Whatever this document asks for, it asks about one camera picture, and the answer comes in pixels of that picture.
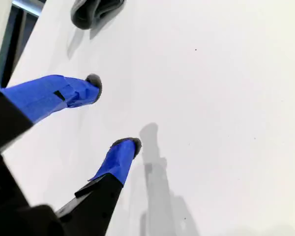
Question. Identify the grey striped towel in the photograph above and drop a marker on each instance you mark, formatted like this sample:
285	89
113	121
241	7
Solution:
88	14

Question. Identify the aluminium frame bar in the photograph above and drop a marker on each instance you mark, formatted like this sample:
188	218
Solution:
27	5

